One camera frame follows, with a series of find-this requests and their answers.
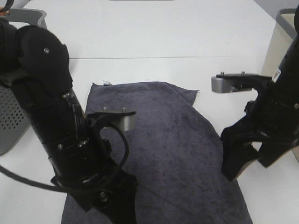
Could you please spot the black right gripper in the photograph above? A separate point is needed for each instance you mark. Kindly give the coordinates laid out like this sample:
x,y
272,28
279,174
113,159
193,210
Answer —
x,y
248,141

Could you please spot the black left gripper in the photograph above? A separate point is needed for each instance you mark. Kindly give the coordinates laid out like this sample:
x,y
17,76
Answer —
x,y
100,186

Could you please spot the dark grey towel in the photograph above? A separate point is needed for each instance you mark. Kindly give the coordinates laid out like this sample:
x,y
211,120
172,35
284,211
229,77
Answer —
x,y
176,155

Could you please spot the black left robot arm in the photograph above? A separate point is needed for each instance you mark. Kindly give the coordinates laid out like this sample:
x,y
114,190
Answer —
x,y
87,152

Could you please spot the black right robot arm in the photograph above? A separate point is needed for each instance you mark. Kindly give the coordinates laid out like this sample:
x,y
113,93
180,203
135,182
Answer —
x,y
270,126

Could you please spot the white towel label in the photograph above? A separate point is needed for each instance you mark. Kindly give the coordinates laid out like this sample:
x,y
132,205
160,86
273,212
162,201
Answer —
x,y
106,83

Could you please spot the grey perforated plastic basket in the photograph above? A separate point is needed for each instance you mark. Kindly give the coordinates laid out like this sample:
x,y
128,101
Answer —
x,y
13,122

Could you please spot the beige fabric storage bin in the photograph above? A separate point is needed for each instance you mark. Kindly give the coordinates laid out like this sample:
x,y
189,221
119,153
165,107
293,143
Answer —
x,y
278,46

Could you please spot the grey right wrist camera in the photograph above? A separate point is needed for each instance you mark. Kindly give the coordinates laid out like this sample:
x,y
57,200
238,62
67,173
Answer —
x,y
222,85

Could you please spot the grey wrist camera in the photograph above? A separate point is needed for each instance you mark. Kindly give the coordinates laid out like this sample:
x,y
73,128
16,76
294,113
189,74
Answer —
x,y
127,122
222,85

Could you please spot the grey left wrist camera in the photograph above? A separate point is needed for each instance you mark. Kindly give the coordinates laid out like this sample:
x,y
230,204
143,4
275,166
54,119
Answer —
x,y
127,122

